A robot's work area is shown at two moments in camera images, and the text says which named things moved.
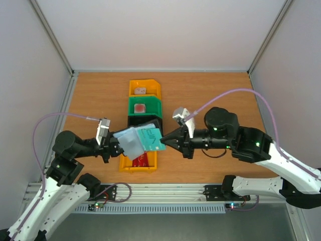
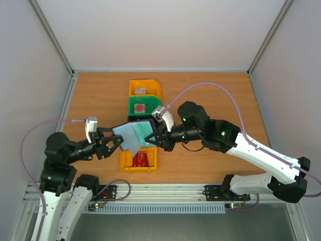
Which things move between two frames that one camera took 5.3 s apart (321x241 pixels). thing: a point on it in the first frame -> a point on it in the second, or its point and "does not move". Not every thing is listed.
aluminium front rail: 163,194 does not move
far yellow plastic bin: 153,88 does not move
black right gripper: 186,143 -> 165,138
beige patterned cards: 140,91 does not move
